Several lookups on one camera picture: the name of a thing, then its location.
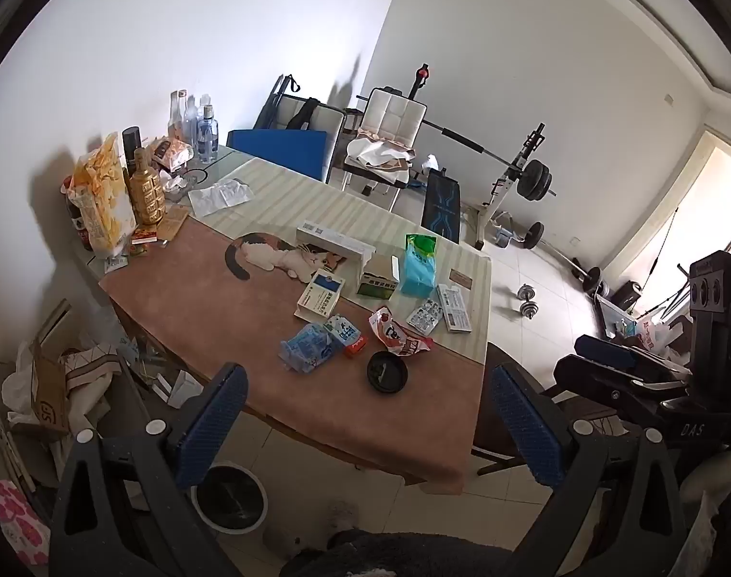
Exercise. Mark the blue plastic wrapper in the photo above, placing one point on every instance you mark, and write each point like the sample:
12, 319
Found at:
308, 348

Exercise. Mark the small brown card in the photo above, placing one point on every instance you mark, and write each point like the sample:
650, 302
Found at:
461, 277

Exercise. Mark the dark bottle with black cap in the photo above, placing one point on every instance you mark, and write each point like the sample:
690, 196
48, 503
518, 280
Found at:
132, 141

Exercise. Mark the white padded chair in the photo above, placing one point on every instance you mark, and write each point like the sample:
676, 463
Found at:
395, 114

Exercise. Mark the clear storage box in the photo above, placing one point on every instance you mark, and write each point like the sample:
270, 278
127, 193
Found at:
617, 318

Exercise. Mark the clear glass bottle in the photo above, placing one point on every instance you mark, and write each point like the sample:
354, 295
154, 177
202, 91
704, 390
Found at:
191, 120

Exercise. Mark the thin floor barbell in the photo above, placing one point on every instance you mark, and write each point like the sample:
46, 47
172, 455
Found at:
590, 279

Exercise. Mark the pink floral bag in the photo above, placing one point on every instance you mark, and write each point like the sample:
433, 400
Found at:
17, 523

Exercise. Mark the white plastic sheet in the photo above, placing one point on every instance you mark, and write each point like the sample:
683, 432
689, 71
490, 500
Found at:
218, 198

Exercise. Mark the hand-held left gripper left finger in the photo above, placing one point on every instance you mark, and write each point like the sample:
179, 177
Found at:
212, 427

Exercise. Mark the teal green packet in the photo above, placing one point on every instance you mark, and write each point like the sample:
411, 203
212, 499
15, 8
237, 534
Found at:
418, 270

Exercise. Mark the barbell with black plates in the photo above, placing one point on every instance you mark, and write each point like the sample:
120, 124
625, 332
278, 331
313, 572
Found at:
533, 180

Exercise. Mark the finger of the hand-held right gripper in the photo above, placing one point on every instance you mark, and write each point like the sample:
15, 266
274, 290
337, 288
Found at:
605, 351
587, 375

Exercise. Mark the silver blister pack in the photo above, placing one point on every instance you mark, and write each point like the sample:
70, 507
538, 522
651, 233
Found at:
424, 315

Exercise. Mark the black bench pad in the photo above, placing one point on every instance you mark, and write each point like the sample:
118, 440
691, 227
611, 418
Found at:
442, 204

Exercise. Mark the black garment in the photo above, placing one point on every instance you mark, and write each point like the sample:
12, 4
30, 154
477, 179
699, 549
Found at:
302, 114

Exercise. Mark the white plastic bag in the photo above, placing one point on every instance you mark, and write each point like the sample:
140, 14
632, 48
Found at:
659, 336

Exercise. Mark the person's dark fleece trousers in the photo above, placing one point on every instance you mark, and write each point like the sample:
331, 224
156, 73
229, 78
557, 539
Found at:
395, 556

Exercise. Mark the dark cola bottle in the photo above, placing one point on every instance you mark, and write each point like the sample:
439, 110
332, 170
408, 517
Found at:
77, 222

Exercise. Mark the long white carton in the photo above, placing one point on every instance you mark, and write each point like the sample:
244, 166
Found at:
335, 239

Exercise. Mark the white checked cloth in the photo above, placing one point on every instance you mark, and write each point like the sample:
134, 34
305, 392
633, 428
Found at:
89, 372

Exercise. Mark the brown white snack bag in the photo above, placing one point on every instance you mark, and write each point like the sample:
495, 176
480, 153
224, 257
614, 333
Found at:
172, 153

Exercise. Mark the white printed box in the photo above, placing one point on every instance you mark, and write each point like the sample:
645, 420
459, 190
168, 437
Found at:
454, 309

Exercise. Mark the clear bottle with blue label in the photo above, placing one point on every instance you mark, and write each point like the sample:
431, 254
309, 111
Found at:
208, 132

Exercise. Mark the small red box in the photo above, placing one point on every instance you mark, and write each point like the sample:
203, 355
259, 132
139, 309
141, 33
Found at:
144, 235

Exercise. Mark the yellow chip bag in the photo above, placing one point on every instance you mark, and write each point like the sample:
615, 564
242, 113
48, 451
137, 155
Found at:
104, 192

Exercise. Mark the brown cardboard box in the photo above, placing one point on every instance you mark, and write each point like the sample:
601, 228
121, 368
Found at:
47, 402

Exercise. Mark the white paper boxes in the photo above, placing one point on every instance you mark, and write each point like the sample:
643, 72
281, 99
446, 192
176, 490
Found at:
182, 387

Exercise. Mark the black ashtray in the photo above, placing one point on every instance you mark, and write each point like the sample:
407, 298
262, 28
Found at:
387, 372

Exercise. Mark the green white medicine box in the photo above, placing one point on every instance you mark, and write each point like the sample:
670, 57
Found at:
377, 282

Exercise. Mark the beige cloth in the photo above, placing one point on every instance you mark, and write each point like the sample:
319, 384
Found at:
377, 153

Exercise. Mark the chrome dumbbell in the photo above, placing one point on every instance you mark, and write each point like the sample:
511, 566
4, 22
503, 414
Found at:
528, 306

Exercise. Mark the white round trash bin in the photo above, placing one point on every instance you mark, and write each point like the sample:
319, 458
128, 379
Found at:
230, 496

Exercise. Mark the gold liquor bottle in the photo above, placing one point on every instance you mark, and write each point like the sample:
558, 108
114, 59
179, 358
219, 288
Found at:
147, 195

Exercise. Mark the brown cat print tablecloth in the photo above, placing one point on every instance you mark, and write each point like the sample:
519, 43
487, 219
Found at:
191, 312

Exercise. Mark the white blue medicine box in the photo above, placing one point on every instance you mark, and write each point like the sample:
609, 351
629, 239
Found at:
320, 297

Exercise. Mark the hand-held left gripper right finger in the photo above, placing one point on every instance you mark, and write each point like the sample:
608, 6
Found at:
524, 427

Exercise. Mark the clear glass ashtray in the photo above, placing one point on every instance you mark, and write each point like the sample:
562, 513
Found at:
188, 183

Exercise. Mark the red snack wrapper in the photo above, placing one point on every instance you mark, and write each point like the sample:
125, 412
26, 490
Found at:
395, 333

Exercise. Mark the white weight bench rack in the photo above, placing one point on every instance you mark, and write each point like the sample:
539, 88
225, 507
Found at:
497, 198

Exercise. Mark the brown paper box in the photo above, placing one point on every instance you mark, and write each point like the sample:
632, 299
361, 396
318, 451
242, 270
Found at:
174, 222

